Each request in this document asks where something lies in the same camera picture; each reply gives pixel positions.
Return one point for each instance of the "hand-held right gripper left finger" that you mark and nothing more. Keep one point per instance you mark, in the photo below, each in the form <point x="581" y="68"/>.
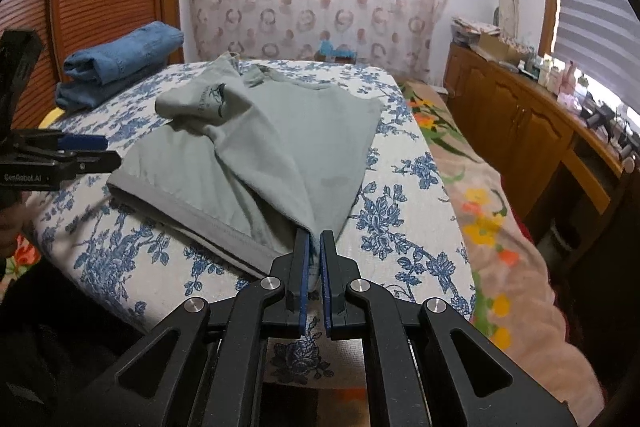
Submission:
<point x="303" y="277"/>

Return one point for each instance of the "black devices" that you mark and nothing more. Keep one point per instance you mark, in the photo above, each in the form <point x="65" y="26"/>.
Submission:
<point x="605" y="122"/>

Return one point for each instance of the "pink bottle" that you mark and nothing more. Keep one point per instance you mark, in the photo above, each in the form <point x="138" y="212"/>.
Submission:
<point x="568" y="77"/>

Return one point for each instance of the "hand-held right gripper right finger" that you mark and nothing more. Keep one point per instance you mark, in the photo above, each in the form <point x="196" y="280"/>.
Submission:
<point x="327" y="287"/>

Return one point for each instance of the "yellow pillow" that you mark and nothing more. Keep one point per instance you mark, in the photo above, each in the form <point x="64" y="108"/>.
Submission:
<point x="51" y="120"/>

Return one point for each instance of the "wooden sideboard cabinet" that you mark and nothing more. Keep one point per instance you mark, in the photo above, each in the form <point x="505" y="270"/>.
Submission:
<point x="505" y="112"/>

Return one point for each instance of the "striped window blind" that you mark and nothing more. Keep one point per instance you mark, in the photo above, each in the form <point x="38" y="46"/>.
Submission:
<point x="595" y="7"/>

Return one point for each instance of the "light blue folded jeans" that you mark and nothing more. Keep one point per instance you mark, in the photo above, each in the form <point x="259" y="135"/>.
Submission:
<point x="135" y="47"/>

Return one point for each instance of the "white jars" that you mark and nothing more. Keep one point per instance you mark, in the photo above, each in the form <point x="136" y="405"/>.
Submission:
<point x="547" y="72"/>

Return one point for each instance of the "grey-green pants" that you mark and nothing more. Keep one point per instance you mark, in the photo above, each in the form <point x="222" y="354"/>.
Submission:
<point x="280" y="147"/>

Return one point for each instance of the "dark blue folded jeans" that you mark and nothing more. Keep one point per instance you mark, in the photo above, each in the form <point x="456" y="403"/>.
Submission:
<point x="85" y="94"/>

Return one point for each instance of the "teal packet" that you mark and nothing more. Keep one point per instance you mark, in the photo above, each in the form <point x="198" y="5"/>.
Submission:
<point x="330" y="49"/>

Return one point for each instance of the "person's dark clothing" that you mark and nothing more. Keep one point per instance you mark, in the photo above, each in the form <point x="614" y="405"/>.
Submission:
<point x="50" y="347"/>

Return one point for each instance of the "cardboard box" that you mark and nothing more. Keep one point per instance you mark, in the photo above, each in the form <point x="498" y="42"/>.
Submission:
<point x="495" y="47"/>

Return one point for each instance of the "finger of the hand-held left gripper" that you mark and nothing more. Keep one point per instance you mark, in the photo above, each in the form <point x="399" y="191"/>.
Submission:
<point x="95" y="162"/>
<point x="85" y="141"/>

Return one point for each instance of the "blue floral white bedspread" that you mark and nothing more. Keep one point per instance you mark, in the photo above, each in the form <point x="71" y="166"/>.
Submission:
<point x="400" y="217"/>

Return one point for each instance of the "stack of papers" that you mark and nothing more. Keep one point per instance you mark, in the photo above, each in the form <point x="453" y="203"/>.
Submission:
<point x="472" y="27"/>

